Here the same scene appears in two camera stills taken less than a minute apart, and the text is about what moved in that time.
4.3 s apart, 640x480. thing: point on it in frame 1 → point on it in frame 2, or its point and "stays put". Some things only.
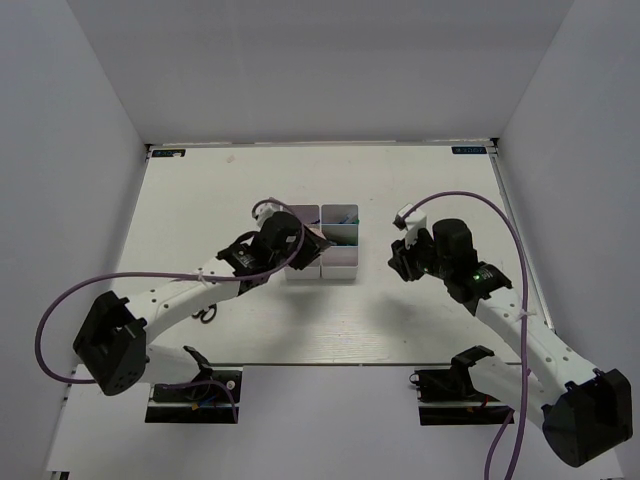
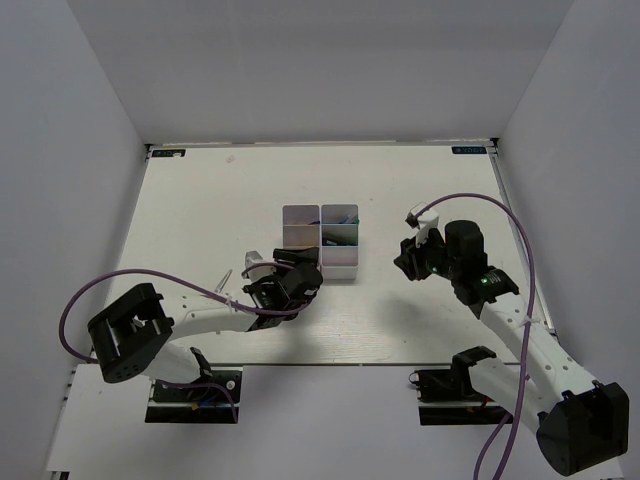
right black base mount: x=449 y=397 stays put
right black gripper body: x=421 y=258 stays put
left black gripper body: x=309 y=248 → x=298 y=257
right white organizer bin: x=340 y=224 stays put
